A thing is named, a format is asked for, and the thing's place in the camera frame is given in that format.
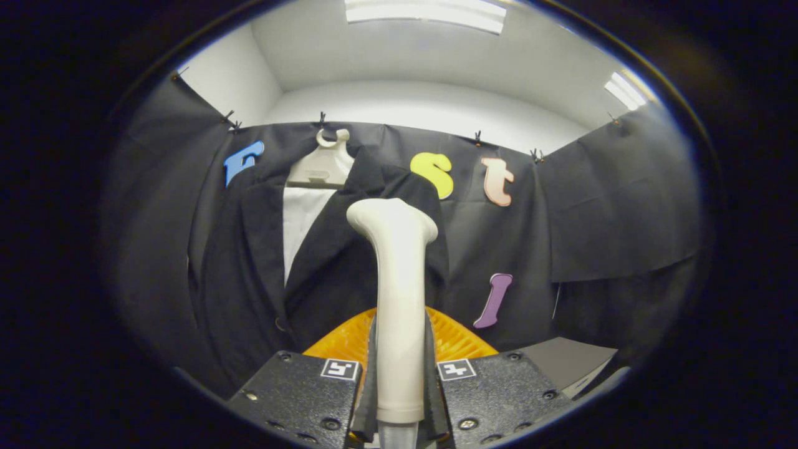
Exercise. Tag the cream plastic hanger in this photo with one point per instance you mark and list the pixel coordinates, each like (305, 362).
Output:
(324, 168)

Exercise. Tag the black suit jacket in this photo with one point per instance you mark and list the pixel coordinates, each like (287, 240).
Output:
(336, 268)

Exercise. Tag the black backdrop cloth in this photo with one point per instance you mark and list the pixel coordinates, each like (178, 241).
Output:
(611, 199)

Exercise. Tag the row of black clips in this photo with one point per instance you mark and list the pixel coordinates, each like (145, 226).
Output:
(322, 118)

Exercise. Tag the large ceiling light panel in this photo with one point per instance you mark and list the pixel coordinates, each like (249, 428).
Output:
(430, 12)

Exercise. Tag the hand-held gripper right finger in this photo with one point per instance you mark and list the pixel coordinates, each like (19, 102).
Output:
(499, 393)

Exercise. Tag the white shirt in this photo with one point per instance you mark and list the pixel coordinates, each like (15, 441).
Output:
(302, 218)

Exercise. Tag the grey cabinet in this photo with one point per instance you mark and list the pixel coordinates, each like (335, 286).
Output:
(561, 362)

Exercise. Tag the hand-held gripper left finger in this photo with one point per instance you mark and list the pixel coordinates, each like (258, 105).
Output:
(299, 393)

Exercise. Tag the small ceiling light panel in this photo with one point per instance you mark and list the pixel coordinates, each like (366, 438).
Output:
(625, 92)

